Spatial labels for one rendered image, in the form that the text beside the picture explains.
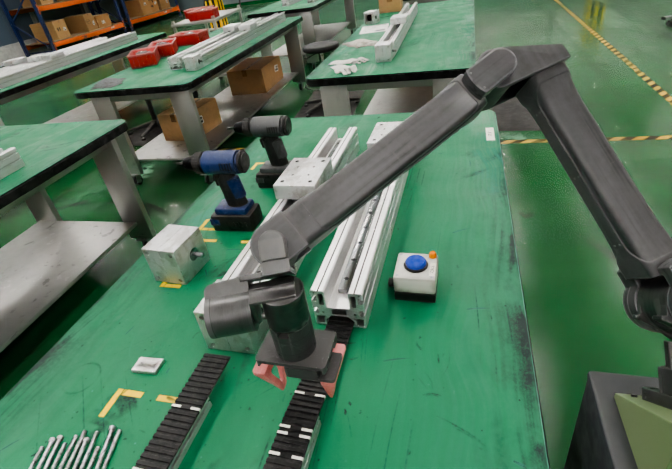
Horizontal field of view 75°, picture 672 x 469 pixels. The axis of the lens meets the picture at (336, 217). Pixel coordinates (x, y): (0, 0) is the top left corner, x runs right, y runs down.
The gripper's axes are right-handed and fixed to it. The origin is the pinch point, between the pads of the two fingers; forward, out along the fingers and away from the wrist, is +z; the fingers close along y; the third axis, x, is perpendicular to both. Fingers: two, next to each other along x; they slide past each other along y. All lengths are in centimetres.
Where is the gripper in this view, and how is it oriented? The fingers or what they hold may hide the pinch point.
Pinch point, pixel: (307, 386)
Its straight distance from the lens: 70.5
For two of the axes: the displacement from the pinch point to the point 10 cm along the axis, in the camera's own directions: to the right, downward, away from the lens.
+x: -2.5, 5.4, -8.0
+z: 1.3, 8.4, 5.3
